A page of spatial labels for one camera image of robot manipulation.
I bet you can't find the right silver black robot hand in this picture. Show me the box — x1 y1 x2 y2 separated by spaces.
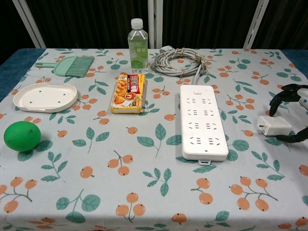
269 83 308 143

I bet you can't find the white power adapter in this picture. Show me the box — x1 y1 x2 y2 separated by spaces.
257 115 292 137

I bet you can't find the white power strip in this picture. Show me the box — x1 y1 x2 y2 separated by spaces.
179 84 229 166

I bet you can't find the clear green-label drink bottle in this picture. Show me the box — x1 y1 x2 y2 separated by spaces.
127 18 149 75

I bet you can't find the yellow snack package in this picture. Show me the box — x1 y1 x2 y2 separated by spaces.
110 73 147 115

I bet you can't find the fruit-print tablecloth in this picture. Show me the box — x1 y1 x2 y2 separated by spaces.
0 48 308 231

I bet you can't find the black curtain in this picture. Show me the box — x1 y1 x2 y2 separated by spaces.
0 0 308 50

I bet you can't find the green hand brush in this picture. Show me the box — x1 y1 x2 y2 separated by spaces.
35 55 94 78

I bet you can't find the white oval plastic tray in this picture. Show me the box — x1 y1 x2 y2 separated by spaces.
13 83 78 113

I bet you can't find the green ball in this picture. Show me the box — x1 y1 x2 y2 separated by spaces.
3 121 41 152

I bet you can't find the white frame pole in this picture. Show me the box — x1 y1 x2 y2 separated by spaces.
148 0 164 49
243 0 270 50
14 0 46 49

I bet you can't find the grey cable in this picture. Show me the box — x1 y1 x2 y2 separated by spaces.
154 46 207 85

